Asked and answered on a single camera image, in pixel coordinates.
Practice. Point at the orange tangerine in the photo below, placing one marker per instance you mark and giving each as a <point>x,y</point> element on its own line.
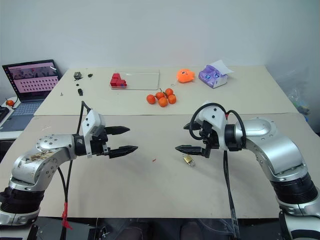
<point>160,95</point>
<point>172,99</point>
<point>163,102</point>
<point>169,92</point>
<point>151,99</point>

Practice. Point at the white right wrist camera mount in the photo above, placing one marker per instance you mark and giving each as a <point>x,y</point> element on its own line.
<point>218,118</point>

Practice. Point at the small dark metal gadget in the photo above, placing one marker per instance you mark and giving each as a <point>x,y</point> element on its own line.
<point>77,75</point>

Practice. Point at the small orange ball toy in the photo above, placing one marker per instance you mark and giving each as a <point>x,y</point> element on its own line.
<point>10,102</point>

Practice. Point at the red tape wrap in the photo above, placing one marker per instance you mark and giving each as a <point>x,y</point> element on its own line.
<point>65,215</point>

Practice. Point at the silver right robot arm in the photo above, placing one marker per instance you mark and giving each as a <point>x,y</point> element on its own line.
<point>275,150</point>

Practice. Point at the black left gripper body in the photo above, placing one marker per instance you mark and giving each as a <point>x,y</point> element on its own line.
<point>98,145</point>

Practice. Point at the clear acrylic tray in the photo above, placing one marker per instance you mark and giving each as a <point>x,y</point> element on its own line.
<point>145,80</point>

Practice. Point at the brass padlock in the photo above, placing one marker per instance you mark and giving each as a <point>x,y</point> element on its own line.
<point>188,160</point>

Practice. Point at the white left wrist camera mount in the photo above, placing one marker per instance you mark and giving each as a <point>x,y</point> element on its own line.
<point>93,120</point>

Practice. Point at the open grey laptop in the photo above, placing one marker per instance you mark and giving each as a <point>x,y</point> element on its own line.
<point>32,85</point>

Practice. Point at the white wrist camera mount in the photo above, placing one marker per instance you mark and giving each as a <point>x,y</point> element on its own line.
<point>218,118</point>
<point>93,120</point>

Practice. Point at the red building blocks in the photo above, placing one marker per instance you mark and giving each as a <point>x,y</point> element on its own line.
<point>117,80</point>

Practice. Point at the black device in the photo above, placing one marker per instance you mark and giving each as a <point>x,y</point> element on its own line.
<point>3,113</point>

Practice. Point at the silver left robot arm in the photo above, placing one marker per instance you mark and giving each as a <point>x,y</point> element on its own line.
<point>47,160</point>

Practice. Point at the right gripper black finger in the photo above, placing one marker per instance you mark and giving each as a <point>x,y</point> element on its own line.
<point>195,127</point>
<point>190,149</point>

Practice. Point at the small black block part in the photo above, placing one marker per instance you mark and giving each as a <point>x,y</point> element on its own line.
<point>80,92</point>

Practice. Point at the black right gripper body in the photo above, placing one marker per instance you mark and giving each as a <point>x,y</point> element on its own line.
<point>212,141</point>

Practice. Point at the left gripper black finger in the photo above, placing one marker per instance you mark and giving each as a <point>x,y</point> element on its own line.
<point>123,150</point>
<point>117,130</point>

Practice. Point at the purple tissue pack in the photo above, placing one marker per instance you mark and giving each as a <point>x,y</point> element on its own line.
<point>212,77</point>

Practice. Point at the orange plush toy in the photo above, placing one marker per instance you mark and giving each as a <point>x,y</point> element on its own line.
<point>185,76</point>

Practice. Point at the clear plastic bag clutter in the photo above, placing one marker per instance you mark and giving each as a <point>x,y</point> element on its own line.
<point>298,100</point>

